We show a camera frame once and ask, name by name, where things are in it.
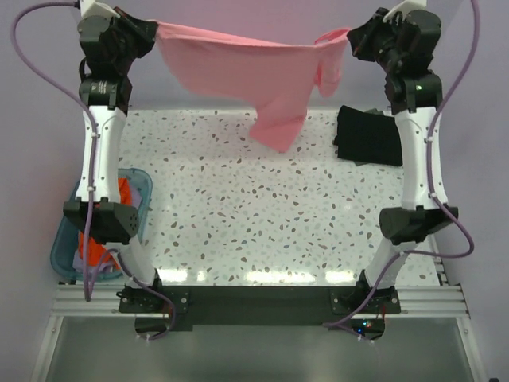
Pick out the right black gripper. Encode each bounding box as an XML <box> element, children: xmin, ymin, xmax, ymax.
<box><xmin>347</xmin><ymin>7</ymin><xmax>404</xmax><ymax>74</ymax></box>

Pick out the pink t-shirt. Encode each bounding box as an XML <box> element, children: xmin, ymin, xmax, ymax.
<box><xmin>156</xmin><ymin>22</ymin><xmax>349</xmax><ymax>152</ymax></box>

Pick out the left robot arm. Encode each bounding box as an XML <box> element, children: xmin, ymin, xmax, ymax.
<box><xmin>63</xmin><ymin>1</ymin><xmax>157</xmax><ymax>284</ymax></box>

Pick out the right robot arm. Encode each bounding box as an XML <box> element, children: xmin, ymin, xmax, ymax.
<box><xmin>348</xmin><ymin>1</ymin><xmax>459</xmax><ymax>313</ymax></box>

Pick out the folded black t-shirt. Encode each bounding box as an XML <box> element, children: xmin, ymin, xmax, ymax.
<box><xmin>333</xmin><ymin>106</ymin><xmax>402</xmax><ymax>167</ymax></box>

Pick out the teal plastic basket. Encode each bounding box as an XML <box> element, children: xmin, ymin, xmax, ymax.
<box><xmin>50</xmin><ymin>168</ymin><xmax>153</xmax><ymax>281</ymax></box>

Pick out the orange t-shirt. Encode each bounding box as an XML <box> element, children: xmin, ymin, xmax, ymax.
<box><xmin>72</xmin><ymin>177</ymin><xmax>142</xmax><ymax>273</ymax></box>

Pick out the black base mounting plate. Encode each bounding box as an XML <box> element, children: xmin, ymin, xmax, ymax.
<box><xmin>119</xmin><ymin>284</ymin><xmax>402</xmax><ymax>339</ymax></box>

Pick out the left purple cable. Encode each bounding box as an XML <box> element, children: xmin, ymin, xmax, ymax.
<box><xmin>10</xmin><ymin>0</ymin><xmax>178</xmax><ymax>341</ymax></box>

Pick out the aluminium frame rail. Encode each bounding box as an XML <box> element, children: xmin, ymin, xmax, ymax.
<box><xmin>51</xmin><ymin>254</ymin><xmax>472</xmax><ymax>319</ymax></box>

